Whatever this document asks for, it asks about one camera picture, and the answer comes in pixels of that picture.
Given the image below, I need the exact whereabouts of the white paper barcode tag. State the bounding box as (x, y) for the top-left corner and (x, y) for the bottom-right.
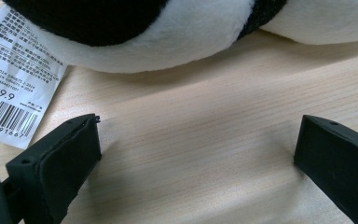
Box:
(0, 4), (69, 150)

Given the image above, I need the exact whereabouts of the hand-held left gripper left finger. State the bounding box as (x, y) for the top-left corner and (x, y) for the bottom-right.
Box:
(5, 113), (103, 224)

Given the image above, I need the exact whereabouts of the black and white plush toy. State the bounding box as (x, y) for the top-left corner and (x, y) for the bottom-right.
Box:
(2, 0), (358, 75)

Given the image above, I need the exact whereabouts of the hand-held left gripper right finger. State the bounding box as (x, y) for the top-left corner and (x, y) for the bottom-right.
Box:
(293, 114), (358, 224)

